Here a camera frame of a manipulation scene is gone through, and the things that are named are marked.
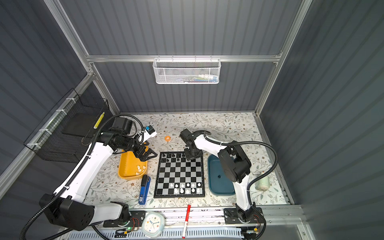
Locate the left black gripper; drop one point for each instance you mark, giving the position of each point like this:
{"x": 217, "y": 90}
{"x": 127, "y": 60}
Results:
{"x": 144, "y": 157}

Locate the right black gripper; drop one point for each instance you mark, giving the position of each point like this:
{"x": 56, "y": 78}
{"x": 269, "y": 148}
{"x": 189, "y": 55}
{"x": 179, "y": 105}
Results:
{"x": 188, "y": 156}

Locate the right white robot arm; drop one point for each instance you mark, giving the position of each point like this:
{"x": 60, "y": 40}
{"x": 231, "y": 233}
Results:
{"x": 235, "y": 164}

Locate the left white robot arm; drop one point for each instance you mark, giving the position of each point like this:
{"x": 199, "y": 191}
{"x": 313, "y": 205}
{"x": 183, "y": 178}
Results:
{"x": 119, "y": 134}

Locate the yellow plastic tray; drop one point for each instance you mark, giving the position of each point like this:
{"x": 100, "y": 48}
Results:
{"x": 130, "y": 167}

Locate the blue stapler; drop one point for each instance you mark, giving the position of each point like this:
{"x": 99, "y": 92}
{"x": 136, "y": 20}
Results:
{"x": 145, "y": 186}

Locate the black white chessboard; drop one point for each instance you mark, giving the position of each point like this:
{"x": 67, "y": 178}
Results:
{"x": 179, "y": 177}

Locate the teal plastic tray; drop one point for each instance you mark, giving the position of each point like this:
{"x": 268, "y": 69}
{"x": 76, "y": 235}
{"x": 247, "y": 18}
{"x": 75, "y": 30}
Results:
{"x": 222, "y": 186}

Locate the red white marker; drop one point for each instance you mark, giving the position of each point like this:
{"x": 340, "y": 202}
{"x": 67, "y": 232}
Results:
{"x": 184, "y": 233}

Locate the small white clock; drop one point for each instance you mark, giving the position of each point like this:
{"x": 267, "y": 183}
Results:
{"x": 153, "y": 224}

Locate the pale green cup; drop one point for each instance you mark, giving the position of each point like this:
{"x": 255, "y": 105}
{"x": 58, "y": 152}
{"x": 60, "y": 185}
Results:
{"x": 263, "y": 184}

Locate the black wire basket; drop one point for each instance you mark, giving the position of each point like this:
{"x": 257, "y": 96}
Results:
{"x": 64, "y": 136}

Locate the white wire basket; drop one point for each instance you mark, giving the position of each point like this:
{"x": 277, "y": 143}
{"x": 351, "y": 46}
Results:
{"x": 185, "y": 72}

